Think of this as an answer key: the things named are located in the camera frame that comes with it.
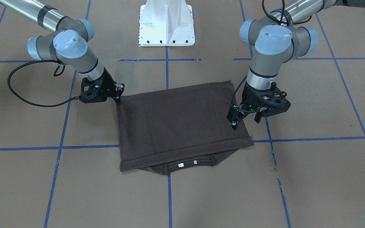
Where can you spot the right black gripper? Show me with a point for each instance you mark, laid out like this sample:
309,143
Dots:
107,81

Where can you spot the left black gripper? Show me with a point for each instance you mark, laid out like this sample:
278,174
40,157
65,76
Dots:
250,94

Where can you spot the brown t-shirt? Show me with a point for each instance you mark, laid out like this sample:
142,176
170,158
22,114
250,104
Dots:
169,130

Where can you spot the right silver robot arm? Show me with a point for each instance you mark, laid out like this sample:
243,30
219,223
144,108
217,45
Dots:
67,45

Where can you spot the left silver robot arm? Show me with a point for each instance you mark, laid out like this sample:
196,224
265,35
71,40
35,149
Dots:
276,40

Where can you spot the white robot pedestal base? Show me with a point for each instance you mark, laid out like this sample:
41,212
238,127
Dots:
166,23

